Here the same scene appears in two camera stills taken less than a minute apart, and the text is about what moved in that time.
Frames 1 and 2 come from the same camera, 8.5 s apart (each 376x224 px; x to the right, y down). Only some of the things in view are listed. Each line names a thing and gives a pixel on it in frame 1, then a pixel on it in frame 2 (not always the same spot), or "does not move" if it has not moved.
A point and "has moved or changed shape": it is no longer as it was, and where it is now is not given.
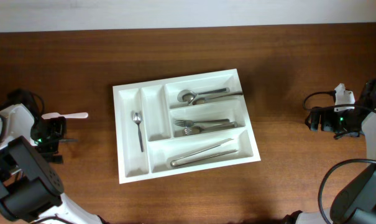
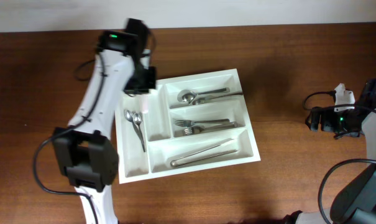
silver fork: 195,129 does not move
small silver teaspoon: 137,118 does not move
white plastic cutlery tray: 183,124 does not move
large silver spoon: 188,96 does not move
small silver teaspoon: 69,140 has moved or changed shape
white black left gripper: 58,123 → 151,77
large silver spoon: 202,100 does not move
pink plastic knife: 74,116 → 145,104
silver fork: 189,123 does not move
